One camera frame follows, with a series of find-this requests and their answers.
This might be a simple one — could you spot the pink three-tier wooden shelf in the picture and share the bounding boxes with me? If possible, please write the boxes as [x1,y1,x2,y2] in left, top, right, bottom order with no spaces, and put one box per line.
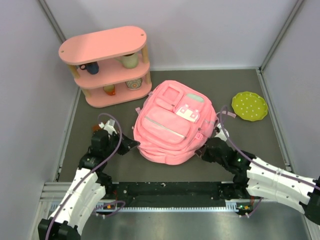
[58,26,152,108]

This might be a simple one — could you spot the patterned ceramic bowl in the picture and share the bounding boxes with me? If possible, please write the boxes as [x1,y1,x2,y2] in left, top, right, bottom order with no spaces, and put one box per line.
[125,78,143,90]

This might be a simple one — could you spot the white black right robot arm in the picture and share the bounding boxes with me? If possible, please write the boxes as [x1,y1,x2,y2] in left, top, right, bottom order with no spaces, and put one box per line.
[195,137,320,225]

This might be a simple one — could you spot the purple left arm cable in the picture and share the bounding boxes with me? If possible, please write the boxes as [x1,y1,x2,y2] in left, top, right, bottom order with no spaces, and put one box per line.
[46,113,126,240]

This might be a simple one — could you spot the pale green mug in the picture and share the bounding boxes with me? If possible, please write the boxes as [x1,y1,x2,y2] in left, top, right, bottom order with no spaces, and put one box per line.
[114,53,139,69]

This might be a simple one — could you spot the grey slotted cable duct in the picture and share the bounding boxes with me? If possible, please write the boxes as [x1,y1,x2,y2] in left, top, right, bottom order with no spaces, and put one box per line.
[49,201,254,213]

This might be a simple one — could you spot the green polka dot plate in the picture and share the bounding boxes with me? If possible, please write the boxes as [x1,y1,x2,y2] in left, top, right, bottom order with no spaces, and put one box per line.
[231,91,268,122]

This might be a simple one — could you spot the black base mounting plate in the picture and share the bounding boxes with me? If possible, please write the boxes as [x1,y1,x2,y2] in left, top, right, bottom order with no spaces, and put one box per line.
[104,181,263,207]

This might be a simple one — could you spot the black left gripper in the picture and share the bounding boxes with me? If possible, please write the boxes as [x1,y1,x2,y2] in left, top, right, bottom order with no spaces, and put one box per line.
[102,129,139,157]

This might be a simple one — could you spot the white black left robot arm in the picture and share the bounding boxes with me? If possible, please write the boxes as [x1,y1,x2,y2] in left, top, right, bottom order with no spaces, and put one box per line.
[37,130,140,240]

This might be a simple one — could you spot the dark blue mug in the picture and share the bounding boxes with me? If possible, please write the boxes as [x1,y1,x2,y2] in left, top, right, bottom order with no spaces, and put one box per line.
[79,61,100,75]

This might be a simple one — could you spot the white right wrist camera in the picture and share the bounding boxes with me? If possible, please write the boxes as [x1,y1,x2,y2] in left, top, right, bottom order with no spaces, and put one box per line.
[214,123,230,142]

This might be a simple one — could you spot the brown leather wallet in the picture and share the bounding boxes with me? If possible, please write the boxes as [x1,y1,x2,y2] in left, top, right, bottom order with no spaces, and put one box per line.
[92,124,103,133]

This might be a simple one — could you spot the pink student backpack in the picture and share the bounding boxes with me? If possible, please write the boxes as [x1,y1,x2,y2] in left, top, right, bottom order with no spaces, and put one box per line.
[133,80,220,165]

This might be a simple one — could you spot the orange cup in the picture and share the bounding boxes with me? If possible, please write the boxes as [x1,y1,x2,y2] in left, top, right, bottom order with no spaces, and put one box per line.
[103,84,116,96]

